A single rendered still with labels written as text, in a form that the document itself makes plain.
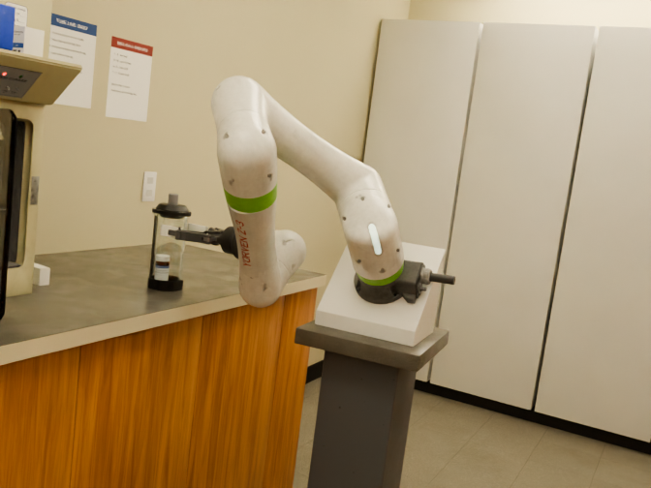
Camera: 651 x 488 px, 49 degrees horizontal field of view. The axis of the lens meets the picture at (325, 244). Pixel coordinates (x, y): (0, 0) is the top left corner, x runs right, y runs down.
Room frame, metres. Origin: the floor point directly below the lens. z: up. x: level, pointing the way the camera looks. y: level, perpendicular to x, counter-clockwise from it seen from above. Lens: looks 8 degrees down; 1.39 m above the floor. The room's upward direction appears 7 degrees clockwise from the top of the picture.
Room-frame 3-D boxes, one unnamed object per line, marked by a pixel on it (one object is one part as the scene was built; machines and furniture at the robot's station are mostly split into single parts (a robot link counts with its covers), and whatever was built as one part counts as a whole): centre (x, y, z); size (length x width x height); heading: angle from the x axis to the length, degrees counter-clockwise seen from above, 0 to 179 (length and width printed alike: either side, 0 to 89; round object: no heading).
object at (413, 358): (1.83, -0.16, 0.92); 0.32 x 0.32 x 0.04; 68
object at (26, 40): (1.63, 0.71, 1.54); 0.05 x 0.05 x 0.06; 60
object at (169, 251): (2.01, 0.44, 1.06); 0.11 x 0.11 x 0.21
